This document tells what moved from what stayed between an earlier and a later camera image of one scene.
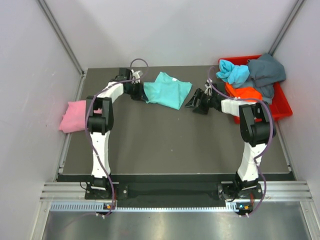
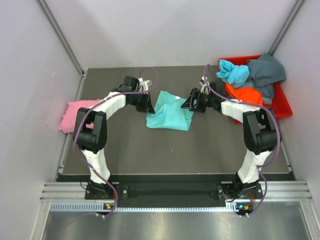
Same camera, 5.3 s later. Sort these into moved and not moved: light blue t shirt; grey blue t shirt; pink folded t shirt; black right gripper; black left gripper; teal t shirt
Moved: teal t shirt; black left gripper
Not moved: pink folded t shirt; grey blue t shirt; black right gripper; light blue t shirt
